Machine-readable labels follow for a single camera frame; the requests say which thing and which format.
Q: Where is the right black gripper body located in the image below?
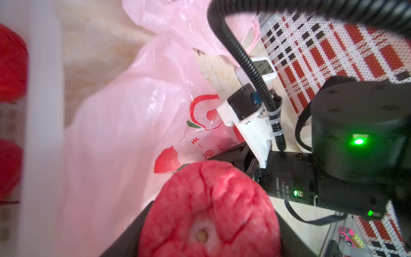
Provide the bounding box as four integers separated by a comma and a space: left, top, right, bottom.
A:
212, 142, 389, 222

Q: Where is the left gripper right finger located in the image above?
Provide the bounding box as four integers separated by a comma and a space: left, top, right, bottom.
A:
276, 212, 318, 257

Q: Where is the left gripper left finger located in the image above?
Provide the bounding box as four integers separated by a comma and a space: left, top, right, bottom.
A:
101, 201, 154, 257

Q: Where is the white plastic basket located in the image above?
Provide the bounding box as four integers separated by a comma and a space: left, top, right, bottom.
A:
1, 1, 64, 257

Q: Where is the pink plastic bag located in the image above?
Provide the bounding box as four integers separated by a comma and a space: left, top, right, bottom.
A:
122, 0, 238, 65
55, 33, 240, 257

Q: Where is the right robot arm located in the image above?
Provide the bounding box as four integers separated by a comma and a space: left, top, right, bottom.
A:
207, 1, 411, 249

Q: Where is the pink toy car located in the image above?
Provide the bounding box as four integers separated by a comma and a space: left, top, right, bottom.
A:
338, 227, 365, 249

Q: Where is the white digital clock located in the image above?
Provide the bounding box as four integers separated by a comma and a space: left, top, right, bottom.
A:
235, 57, 277, 88

